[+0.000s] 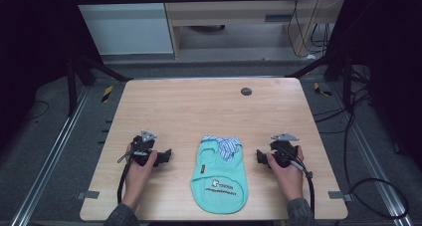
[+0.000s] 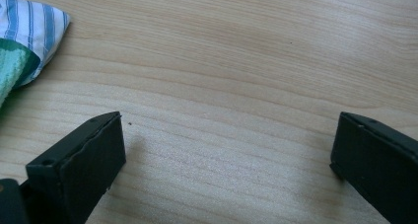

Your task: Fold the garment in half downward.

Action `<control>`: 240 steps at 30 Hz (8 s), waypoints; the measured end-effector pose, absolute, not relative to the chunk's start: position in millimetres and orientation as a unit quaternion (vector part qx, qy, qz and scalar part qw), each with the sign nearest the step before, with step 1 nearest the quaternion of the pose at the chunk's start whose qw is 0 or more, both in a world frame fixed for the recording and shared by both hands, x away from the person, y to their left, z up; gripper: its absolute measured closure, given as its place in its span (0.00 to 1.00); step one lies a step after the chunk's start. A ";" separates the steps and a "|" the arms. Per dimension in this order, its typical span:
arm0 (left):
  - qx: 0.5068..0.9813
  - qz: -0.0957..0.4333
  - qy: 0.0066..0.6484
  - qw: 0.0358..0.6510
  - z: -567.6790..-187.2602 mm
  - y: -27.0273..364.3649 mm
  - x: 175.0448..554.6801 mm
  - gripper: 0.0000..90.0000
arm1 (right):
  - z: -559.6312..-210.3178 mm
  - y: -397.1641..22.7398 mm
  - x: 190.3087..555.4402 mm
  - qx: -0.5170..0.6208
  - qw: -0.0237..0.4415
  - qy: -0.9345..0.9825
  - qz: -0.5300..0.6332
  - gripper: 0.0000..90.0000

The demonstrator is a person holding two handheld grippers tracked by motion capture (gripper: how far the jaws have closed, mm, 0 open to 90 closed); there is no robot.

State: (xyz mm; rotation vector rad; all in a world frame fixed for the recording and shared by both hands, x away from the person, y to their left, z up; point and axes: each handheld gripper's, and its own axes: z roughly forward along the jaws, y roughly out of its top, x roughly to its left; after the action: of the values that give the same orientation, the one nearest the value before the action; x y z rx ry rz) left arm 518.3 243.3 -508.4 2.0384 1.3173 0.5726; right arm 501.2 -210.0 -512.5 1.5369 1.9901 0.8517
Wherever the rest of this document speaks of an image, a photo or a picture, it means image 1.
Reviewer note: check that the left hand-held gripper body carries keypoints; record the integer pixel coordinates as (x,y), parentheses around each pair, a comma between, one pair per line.
(145,145)

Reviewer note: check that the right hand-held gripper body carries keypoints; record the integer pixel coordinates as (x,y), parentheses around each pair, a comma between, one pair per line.
(284,148)

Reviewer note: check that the grey table grommet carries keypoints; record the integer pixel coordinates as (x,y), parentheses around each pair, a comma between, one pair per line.
(246,91)

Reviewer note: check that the black curtain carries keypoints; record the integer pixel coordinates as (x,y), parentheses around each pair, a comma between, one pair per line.
(36,53)
(384,63)

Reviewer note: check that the grey table bracket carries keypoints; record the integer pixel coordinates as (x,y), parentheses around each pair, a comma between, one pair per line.
(88,195)
(339,195)

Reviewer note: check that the aluminium floor rail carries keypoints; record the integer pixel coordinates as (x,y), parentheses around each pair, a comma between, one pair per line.
(49,159)
(375,163)

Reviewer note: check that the black metal stand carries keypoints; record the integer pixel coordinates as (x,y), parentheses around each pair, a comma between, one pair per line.
(331,73)
(86,76)

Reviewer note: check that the person's left hand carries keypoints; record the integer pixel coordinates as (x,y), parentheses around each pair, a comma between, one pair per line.
(137,178)

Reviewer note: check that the white cabinet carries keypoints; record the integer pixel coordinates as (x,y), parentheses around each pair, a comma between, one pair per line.
(126,23)

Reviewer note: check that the teal pet shirt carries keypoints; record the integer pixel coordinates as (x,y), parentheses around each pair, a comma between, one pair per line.
(219,182)

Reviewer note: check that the person's right hand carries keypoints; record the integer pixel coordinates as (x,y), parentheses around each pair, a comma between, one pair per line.
(288,179)

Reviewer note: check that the light wooden desk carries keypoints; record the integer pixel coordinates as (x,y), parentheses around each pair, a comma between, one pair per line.
(232,15)

